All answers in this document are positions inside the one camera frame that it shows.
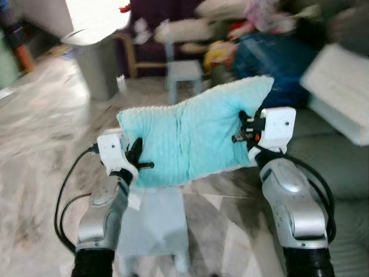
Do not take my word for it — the purple sofa with beige trim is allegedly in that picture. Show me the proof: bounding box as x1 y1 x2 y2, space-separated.
115 0 231 78

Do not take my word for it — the white flat box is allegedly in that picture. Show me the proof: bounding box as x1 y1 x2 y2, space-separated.
300 43 369 146

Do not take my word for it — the dark upright vacuum cleaner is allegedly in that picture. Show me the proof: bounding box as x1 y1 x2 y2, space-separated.
0 0 35 73

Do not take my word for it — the yellow cloth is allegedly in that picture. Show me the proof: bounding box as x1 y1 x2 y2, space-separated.
203 40 237 67

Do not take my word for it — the beige bed pillow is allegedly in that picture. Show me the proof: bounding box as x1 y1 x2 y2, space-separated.
155 18 217 42

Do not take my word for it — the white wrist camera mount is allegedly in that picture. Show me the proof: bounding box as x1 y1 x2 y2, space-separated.
96 130 139 174
249 107 297 162

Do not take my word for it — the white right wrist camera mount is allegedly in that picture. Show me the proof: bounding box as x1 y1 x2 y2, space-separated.
249 107 297 162

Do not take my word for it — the light blue plastic child chair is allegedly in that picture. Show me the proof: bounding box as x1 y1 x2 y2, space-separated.
118 186 191 273
164 20 204 104

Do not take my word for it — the teal dotted fleece pillow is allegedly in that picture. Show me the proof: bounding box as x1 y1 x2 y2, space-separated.
116 75 275 188

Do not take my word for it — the pink and red clothes pile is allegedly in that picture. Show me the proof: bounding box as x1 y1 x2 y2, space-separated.
231 0 318 35

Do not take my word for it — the grey plastic laundry bin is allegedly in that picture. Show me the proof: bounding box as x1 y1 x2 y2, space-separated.
61 29 125 102

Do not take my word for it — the white crumpled cloth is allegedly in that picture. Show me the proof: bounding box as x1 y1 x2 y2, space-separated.
134 17 152 42

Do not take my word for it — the green leather sofa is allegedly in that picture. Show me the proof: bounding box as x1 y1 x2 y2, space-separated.
208 6 369 277

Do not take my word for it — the blue hard-shell suitcase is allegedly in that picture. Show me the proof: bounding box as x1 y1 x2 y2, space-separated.
234 33 318 110

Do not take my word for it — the large white cushion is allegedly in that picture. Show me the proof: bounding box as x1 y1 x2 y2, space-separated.
196 0 248 18

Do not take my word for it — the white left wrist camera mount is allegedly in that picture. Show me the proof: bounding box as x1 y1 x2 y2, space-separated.
96 130 139 174

